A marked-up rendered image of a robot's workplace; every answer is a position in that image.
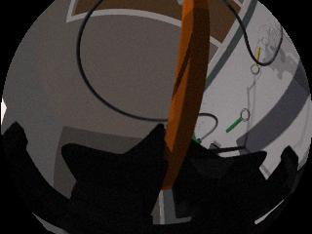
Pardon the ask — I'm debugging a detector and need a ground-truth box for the orange handle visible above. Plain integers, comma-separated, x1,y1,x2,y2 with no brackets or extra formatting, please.
161,0,211,190

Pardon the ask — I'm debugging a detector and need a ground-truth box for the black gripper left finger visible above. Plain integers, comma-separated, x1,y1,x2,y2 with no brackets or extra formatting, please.
61,124,169,215

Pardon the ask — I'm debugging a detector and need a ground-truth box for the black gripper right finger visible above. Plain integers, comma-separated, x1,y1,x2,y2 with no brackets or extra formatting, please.
172,138,268,218

